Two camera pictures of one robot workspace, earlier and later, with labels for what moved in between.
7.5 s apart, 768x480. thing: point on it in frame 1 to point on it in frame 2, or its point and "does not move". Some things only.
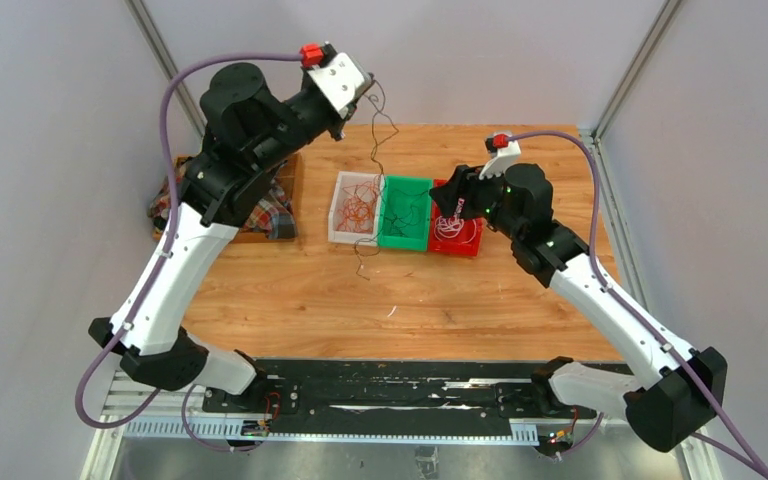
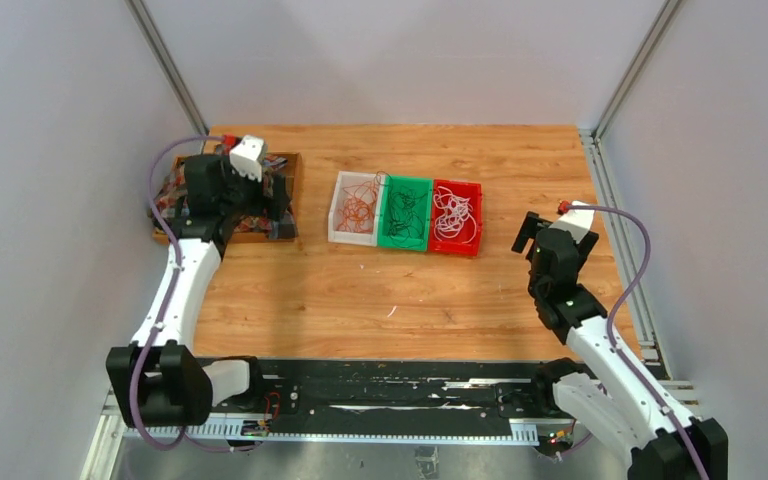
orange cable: [357, 211] does not move
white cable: [446, 227] does not move
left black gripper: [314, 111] to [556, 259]
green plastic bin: [405, 213] does not move
